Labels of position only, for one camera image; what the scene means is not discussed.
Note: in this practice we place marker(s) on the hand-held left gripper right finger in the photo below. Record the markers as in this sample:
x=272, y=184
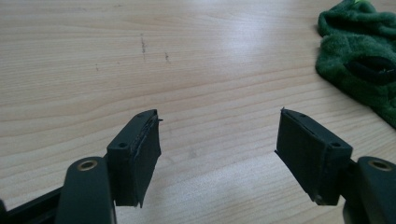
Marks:
x=311, y=152

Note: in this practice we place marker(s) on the green fleece garment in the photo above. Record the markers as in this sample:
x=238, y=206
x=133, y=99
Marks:
x=358, y=53

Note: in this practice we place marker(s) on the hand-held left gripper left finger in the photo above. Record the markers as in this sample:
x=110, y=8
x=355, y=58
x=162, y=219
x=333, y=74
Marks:
x=134, y=158

